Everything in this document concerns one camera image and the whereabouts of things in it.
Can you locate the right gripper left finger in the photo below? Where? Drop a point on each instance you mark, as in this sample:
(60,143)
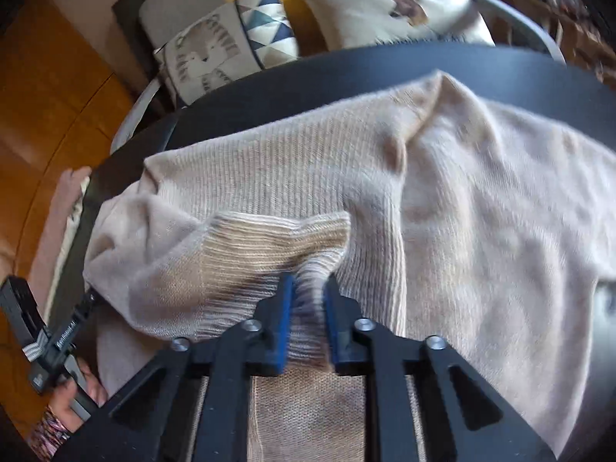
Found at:
(191,402)

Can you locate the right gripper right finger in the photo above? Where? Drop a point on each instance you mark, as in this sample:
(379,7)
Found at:
(422,399)

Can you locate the beige knit sweater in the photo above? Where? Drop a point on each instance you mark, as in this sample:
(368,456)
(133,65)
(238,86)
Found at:
(440,212)

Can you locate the patterned left sleeve forearm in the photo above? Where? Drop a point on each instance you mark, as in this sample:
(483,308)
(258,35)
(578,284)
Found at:
(47,436)

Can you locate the folded pink garment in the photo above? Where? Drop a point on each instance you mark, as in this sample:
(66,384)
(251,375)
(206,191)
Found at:
(58,234)

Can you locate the black leather ottoman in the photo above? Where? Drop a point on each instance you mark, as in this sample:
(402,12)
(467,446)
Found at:
(523,80)

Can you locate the tiger print cushion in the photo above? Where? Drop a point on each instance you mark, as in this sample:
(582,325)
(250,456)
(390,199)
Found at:
(236,40)

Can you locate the grey yellow blue sofa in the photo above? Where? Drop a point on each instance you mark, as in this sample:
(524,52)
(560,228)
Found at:
(150,24)

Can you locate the wooden side table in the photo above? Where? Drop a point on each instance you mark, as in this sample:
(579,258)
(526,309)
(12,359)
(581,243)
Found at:
(569,24)

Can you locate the deer print cushion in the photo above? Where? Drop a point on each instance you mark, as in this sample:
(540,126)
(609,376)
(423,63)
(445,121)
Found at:
(347,24)

